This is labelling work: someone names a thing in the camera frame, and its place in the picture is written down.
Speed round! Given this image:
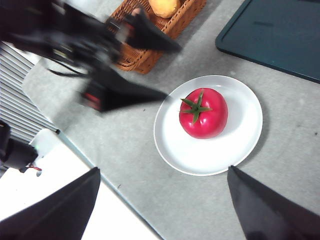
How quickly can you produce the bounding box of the red tomato with green stem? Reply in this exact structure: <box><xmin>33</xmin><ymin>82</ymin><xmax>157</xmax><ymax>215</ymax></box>
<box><xmin>179</xmin><ymin>87</ymin><xmax>229</xmax><ymax>140</ymax></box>

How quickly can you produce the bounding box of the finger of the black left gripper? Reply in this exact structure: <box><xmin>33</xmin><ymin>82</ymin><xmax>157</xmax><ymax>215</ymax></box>
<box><xmin>123</xmin><ymin>7</ymin><xmax>183</xmax><ymax>53</ymax></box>
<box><xmin>79</xmin><ymin>67</ymin><xmax>169</xmax><ymax>113</ymax></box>

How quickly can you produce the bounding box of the grey ribbed panel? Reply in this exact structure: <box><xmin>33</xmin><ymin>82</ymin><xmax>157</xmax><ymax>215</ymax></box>
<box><xmin>0</xmin><ymin>41</ymin><xmax>60</xmax><ymax>145</ymax></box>

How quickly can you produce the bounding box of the orange-yellow round fruit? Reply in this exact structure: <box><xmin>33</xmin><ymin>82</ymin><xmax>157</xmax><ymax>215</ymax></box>
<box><xmin>148</xmin><ymin>0</ymin><xmax>181</xmax><ymax>19</ymax></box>

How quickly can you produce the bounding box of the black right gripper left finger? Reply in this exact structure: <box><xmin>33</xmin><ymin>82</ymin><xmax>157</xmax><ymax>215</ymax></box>
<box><xmin>0</xmin><ymin>166</ymin><xmax>101</xmax><ymax>240</ymax></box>

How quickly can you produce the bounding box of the pale grey round plate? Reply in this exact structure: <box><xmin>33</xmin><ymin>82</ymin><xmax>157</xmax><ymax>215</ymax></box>
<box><xmin>153</xmin><ymin>74</ymin><xmax>264</xmax><ymax>177</ymax></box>

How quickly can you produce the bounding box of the black device with red wire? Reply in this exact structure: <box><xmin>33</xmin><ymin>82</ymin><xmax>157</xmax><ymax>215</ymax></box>
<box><xmin>0</xmin><ymin>119</ymin><xmax>43</xmax><ymax>177</ymax></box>

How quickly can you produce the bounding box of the black cable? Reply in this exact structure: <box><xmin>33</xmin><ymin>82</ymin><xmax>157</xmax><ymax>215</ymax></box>
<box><xmin>48</xmin><ymin>59</ymin><xmax>91</xmax><ymax>77</ymax></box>

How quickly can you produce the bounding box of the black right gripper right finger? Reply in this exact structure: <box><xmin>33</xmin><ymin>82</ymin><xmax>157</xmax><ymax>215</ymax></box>
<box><xmin>227</xmin><ymin>165</ymin><xmax>320</xmax><ymax>240</ymax></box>

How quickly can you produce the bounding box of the dark green rectangular tray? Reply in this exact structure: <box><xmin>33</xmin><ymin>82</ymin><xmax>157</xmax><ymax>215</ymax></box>
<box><xmin>215</xmin><ymin>0</ymin><xmax>320</xmax><ymax>85</ymax></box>

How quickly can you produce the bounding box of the brown wicker basket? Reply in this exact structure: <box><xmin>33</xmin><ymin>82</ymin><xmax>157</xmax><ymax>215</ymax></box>
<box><xmin>104</xmin><ymin>0</ymin><xmax>208</xmax><ymax>75</ymax></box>

